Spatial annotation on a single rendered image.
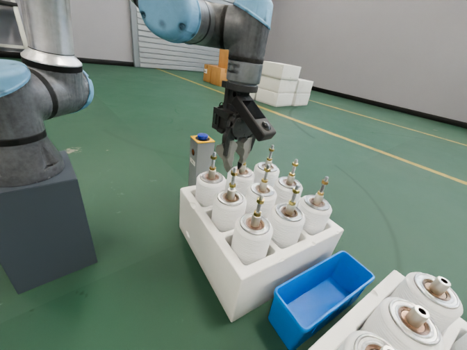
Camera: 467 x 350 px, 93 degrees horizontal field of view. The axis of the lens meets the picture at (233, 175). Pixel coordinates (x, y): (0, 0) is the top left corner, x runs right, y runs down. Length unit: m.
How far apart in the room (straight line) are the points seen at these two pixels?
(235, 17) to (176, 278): 0.68
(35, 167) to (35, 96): 0.15
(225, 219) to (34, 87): 0.52
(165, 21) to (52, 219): 0.52
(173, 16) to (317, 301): 0.77
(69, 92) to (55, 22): 0.14
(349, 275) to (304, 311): 0.19
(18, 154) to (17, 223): 0.16
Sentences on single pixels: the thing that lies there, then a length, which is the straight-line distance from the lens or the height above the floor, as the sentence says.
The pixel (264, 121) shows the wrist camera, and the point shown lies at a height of 0.49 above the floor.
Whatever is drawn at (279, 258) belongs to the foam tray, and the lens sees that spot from 0.60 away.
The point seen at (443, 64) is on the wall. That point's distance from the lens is 5.59.
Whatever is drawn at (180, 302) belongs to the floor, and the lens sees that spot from 0.71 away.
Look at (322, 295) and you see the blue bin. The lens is 0.82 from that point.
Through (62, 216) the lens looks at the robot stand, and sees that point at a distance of 0.70.
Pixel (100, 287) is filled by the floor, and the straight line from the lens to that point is 0.78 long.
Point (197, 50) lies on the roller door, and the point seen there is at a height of 0.48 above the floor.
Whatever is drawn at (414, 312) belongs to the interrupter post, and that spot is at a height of 0.28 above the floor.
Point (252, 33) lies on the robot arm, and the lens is 0.49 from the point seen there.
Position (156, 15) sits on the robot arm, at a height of 0.64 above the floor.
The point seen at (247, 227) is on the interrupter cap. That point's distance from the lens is 0.54.
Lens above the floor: 0.62
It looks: 29 degrees down
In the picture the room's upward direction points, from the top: 9 degrees clockwise
